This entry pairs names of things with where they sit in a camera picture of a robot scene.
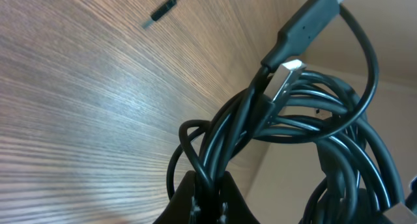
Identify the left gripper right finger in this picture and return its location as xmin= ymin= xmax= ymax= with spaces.
xmin=217 ymin=171 xmax=259 ymax=224

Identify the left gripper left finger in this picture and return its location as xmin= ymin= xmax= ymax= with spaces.
xmin=154 ymin=171 xmax=199 ymax=224

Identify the short black USB cable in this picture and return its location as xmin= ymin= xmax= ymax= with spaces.
xmin=141 ymin=0 xmax=192 ymax=30

